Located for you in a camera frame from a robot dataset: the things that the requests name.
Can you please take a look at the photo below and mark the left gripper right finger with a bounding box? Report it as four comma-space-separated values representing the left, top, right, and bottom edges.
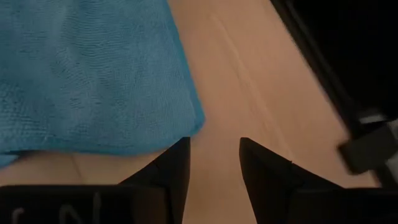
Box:
238, 137, 345, 224

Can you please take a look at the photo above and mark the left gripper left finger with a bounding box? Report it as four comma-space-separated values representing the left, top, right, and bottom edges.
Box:
118, 136, 192, 224

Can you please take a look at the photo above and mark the blue microfiber towel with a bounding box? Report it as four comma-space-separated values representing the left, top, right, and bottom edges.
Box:
0, 0, 206, 169

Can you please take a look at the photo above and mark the black equipment housing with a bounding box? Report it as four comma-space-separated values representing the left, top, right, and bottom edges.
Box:
292, 0, 398, 119

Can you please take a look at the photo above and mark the black aluminium table frame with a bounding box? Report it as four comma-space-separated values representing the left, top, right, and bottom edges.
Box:
270, 0, 398, 187

